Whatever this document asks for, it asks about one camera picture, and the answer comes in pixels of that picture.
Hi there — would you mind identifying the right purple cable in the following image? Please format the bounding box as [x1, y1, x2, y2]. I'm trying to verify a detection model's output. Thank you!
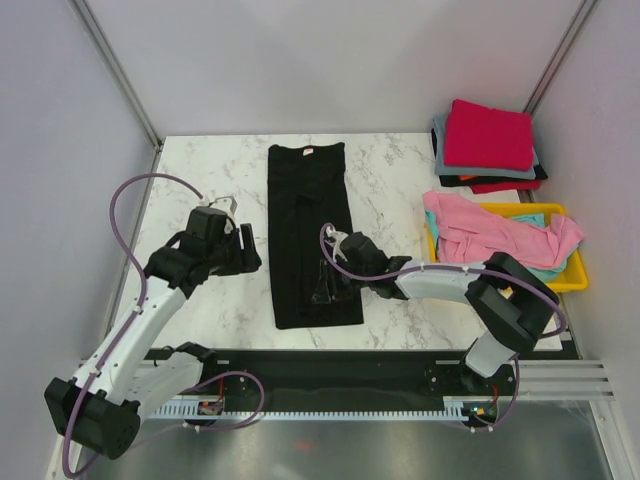
[319, 222, 568, 434]

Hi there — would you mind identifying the teal t-shirt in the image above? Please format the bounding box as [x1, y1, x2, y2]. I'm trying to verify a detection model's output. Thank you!
[424, 209, 571, 283]

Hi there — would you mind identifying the left aluminium frame post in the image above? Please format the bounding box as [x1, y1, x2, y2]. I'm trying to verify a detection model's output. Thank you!
[69, 0, 163, 152]

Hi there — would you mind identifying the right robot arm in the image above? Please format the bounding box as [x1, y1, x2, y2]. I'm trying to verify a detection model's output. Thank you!
[319, 223, 566, 394]

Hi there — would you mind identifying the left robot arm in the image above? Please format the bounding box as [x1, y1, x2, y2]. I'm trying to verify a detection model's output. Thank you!
[44, 197, 261, 459]

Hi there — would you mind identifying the yellow plastic bin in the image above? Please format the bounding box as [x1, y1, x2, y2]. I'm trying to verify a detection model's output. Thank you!
[422, 203, 589, 293]

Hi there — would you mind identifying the folded dark red t-shirt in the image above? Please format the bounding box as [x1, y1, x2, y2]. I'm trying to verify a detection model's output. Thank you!
[470, 180, 542, 195]

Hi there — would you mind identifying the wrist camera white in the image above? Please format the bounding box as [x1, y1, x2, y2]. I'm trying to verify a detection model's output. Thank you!
[324, 225, 348, 262]
[200, 195, 238, 221]

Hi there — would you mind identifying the aluminium frame post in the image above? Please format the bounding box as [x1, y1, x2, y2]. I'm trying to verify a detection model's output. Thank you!
[69, 0, 163, 152]
[523, 0, 600, 116]

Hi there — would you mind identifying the pink t-shirt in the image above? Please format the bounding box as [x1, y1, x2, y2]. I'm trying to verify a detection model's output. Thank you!
[423, 190, 585, 270]

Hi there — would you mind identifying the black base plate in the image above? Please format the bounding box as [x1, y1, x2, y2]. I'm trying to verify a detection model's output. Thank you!
[200, 350, 516, 413]

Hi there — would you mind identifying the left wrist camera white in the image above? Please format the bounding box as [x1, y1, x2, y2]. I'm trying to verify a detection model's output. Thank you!
[200, 195, 238, 221]

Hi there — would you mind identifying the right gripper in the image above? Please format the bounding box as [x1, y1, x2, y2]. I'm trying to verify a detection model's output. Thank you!
[312, 256, 371, 304]

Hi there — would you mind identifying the white cable duct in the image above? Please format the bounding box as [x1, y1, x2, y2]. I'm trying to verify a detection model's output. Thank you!
[149, 397, 469, 422]

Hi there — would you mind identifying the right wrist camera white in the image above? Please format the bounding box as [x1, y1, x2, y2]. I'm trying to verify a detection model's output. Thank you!
[324, 225, 348, 262]

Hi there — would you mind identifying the right aluminium frame post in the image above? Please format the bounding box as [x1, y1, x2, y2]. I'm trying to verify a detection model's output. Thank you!
[523, 0, 600, 116]

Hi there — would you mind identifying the folded grey t-shirt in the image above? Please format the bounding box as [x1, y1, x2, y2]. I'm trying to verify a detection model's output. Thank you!
[431, 114, 541, 180]

